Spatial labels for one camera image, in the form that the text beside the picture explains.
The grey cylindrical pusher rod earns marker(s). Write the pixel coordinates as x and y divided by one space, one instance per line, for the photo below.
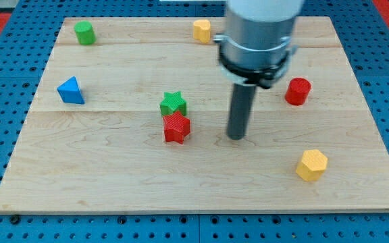
240 110

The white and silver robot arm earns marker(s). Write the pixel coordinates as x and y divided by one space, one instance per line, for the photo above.
254 51

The green star block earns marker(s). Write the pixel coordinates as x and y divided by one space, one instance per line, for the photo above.
173 102

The red star block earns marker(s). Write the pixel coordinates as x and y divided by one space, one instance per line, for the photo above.
176 127

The red cylinder block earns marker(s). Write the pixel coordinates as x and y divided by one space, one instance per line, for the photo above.
298 91

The yellow heart block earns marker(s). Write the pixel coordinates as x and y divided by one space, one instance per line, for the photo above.
201 30

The yellow hexagon block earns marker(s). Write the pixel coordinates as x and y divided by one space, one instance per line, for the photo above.
312 165

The light wooden board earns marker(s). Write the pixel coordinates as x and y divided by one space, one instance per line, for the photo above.
108 156

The green cylinder block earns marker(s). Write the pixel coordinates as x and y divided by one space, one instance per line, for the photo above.
84 33

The blue triangle block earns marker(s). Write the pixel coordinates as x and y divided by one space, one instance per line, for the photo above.
70 92

